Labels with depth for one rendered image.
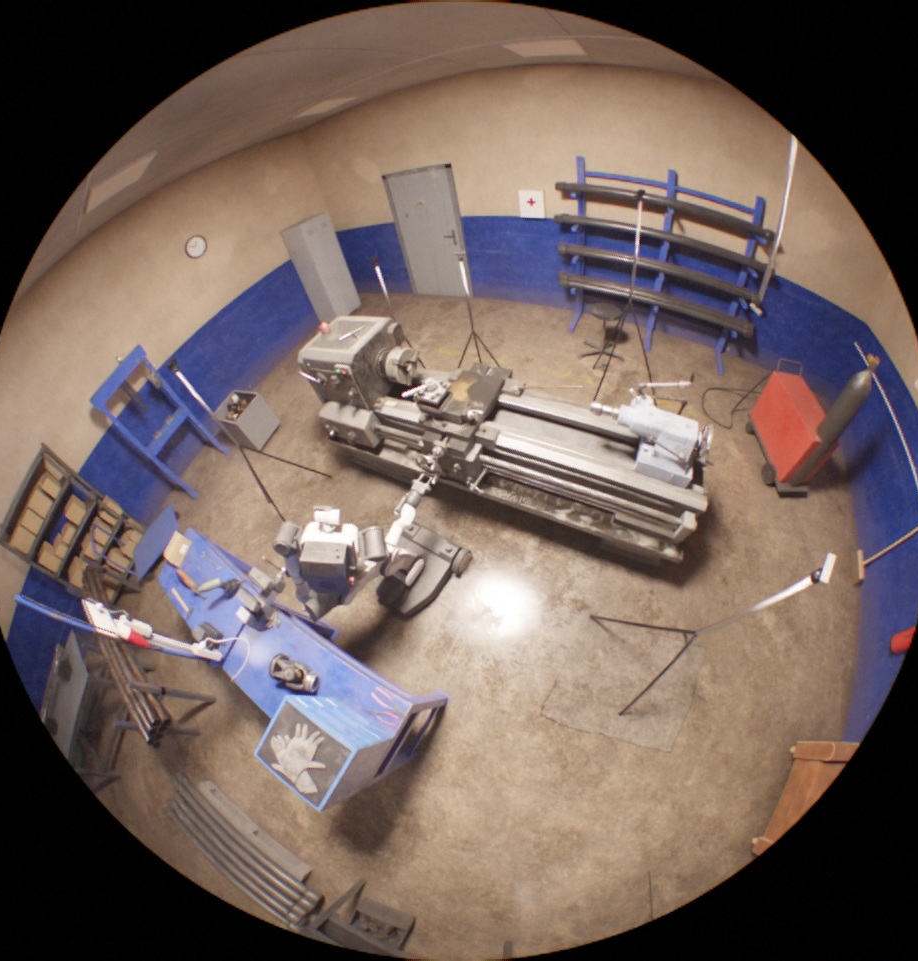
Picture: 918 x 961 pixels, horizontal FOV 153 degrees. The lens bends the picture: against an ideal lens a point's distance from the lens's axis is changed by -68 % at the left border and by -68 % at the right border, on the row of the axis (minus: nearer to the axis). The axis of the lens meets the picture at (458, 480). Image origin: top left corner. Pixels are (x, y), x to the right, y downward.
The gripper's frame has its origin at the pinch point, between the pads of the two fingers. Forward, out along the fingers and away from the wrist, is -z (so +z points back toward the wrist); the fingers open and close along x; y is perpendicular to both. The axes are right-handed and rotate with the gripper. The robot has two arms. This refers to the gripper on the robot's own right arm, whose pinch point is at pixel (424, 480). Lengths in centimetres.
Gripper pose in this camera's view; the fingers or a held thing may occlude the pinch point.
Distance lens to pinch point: 205.5
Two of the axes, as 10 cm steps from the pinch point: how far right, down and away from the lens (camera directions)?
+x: 8.9, 3.9, -2.2
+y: -0.1, -4.9, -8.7
